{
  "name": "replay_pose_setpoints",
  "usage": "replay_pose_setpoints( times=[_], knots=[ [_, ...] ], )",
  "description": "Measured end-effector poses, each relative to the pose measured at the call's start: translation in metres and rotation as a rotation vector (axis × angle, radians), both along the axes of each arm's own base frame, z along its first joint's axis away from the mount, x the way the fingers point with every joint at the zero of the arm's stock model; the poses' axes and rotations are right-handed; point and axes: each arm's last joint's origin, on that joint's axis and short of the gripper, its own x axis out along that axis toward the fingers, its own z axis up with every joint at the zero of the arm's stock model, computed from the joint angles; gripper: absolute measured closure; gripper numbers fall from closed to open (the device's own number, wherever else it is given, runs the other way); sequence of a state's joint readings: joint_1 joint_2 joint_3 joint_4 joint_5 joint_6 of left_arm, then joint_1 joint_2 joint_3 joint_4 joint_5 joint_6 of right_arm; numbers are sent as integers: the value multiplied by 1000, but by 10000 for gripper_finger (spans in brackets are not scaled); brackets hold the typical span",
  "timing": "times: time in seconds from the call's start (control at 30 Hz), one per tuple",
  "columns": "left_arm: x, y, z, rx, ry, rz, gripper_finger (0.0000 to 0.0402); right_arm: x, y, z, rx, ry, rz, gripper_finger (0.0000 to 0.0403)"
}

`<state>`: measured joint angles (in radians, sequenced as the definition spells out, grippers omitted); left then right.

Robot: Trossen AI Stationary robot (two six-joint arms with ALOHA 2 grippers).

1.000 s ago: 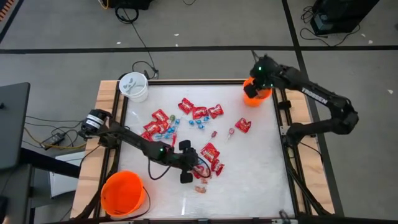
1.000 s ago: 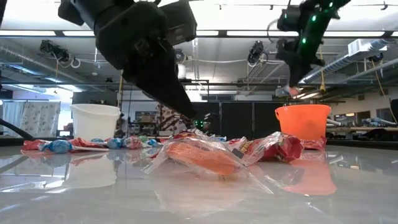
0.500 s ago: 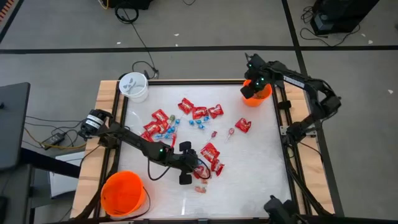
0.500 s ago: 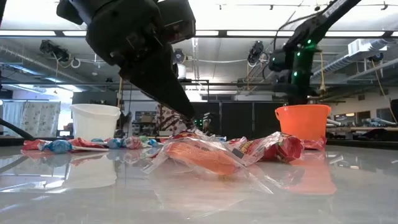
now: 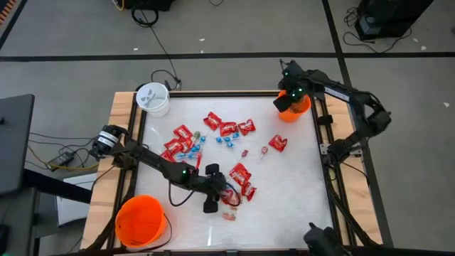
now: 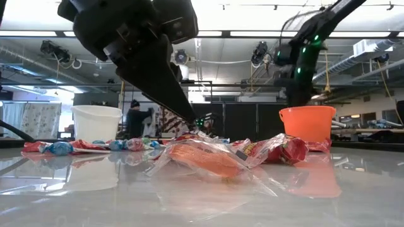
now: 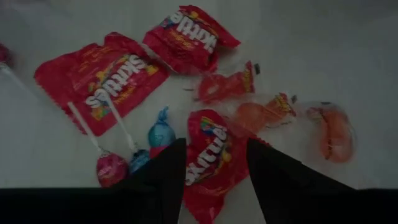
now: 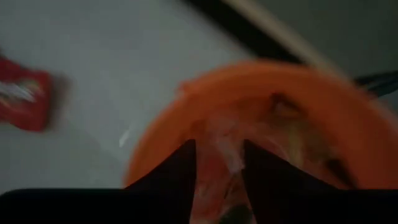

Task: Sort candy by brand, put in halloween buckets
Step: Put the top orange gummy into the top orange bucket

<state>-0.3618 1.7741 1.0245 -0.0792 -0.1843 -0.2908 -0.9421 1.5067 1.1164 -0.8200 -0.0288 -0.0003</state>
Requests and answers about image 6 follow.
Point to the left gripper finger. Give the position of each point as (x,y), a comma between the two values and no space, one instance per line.
(177,71)
(151,72)

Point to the orange gummy clear wrapper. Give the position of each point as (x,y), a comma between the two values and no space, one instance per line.
(205,160)

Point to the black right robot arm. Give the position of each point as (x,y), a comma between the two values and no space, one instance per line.
(331,17)

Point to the ceiling fan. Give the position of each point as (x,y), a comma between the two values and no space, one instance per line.
(181,56)

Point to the ceiling light strip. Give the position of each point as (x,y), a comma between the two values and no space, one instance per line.
(210,33)
(360,34)
(19,33)

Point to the person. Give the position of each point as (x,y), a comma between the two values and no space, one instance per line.
(135,121)

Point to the red white patterned cloth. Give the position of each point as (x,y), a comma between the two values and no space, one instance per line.
(170,123)

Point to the orange jack-o-lantern bucket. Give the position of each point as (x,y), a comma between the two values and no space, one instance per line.
(309,124)

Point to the green lollipop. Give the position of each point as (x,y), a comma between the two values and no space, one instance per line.
(146,140)

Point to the black partition panels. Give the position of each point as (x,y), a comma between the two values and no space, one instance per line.
(246,118)

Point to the white ceiling unit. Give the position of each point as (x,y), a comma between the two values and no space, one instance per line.
(366,47)

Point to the pink lollipop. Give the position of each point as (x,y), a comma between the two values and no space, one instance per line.
(135,144)

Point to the white skull bucket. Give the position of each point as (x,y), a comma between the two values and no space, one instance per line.
(96,123)

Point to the cluttered workbench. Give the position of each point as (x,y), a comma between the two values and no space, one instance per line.
(372,135)

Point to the white curtain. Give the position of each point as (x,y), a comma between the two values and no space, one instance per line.
(41,119)

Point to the silver ventilation duct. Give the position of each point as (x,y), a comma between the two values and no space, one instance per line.
(344,64)

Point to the black wall panel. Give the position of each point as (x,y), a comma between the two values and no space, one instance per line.
(94,99)

